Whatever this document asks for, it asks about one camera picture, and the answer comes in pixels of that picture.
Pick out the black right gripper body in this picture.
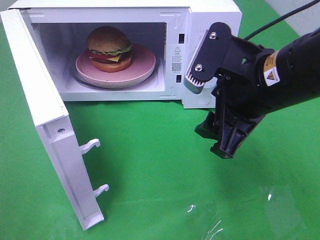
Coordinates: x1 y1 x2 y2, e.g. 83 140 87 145
211 36 275 119

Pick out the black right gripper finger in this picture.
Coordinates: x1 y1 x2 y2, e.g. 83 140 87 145
194 111 221 142
210 104 264 159

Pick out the round white door button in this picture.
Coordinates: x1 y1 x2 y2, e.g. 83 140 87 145
196 88 216 107

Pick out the pink speckled plate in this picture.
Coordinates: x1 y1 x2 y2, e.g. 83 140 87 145
75 44 156 89

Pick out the burger with lettuce and tomato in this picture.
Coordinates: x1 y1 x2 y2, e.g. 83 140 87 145
86 26 133 73

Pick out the white microwave door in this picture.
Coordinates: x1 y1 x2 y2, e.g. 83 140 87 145
0 9 109 230

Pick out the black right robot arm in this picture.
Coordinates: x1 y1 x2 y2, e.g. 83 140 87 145
188 22 320 159

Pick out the white microwave oven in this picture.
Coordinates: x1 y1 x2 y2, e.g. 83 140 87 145
6 0 242 109

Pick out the glass microwave turntable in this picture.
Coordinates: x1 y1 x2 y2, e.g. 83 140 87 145
72 56 159 89

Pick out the white wall panel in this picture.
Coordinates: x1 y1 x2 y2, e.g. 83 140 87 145
266 0 320 36

